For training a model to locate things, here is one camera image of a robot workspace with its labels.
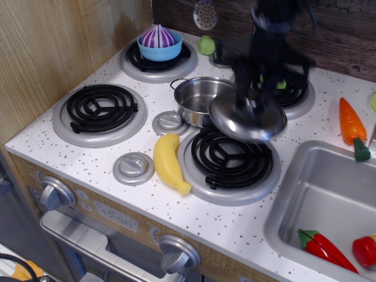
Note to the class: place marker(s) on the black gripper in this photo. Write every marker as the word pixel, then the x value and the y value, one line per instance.
pixel 260 51

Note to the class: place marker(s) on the back right black burner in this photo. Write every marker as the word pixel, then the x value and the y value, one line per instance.
pixel 298 98

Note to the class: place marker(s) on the green toy lettuce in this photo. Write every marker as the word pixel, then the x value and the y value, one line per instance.
pixel 206 45

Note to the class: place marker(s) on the red toy tomato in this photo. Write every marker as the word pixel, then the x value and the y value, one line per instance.
pixel 364 250

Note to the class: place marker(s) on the back left black burner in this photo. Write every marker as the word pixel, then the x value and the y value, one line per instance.
pixel 134 65

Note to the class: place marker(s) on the red toy chili pepper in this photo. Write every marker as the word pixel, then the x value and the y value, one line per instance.
pixel 313 242

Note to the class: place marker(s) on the grey oven knob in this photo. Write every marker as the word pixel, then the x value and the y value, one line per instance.
pixel 56 194
pixel 177 254

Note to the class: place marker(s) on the front right black burner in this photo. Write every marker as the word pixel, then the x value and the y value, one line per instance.
pixel 228 172

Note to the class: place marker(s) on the grey oven knob left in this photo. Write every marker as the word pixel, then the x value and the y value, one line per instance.
pixel 56 194

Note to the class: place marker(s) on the green toy pear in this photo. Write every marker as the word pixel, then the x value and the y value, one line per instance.
pixel 279 86

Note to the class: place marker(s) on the grey knob front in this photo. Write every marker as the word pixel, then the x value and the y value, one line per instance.
pixel 133 169

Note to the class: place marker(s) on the grey knob middle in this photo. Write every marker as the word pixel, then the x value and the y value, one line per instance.
pixel 169 122

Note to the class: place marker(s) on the hanging steel skimmer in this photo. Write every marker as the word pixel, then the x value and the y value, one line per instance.
pixel 205 15

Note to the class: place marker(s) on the silver toy sink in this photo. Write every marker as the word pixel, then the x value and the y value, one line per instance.
pixel 324 189

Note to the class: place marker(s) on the blue toy bowl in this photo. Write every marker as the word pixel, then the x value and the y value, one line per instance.
pixel 162 54

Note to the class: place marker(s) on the front left black burner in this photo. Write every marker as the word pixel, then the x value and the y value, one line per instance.
pixel 99 115

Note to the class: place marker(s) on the steel pot lid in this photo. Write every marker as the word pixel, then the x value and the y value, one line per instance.
pixel 245 119

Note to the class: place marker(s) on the steel toy pot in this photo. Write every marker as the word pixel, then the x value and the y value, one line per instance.
pixel 195 95

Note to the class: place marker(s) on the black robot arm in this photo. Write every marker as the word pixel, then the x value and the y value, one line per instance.
pixel 276 17

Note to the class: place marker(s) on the yellow toy banana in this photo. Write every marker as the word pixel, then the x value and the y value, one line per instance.
pixel 167 165

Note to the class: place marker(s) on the purple striped toy onion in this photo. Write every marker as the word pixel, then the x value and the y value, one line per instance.
pixel 157 37

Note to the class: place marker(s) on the orange object bottom left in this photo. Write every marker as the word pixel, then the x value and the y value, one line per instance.
pixel 21 273

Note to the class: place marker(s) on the orange toy carrot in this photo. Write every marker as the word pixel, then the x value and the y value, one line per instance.
pixel 353 131

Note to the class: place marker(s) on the grey oven door handle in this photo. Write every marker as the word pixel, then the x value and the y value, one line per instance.
pixel 92 244

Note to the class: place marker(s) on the grey oven knob right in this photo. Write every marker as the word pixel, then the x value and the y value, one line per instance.
pixel 177 254

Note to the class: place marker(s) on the black burner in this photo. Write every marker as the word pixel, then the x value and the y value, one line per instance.
pixel 99 115
pixel 228 172
pixel 298 98
pixel 134 65

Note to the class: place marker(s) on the light green object right edge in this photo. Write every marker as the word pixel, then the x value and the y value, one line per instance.
pixel 373 102

